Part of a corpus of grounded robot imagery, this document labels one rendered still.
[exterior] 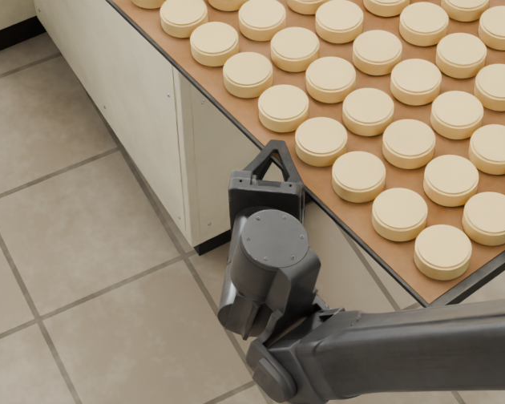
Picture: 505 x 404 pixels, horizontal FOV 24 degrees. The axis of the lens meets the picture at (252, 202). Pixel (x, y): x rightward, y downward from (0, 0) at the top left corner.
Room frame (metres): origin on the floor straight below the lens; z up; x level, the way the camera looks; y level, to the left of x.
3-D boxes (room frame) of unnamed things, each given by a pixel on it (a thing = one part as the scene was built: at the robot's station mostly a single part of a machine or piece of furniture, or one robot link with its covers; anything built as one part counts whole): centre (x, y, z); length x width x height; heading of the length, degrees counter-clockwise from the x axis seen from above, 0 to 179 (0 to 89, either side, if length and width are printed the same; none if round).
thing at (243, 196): (0.59, -0.01, 0.99); 0.07 x 0.07 x 0.10; 82
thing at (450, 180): (0.65, -0.19, 1.01); 0.05 x 0.05 x 0.02
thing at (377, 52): (0.82, -0.13, 1.00); 0.05 x 0.05 x 0.02
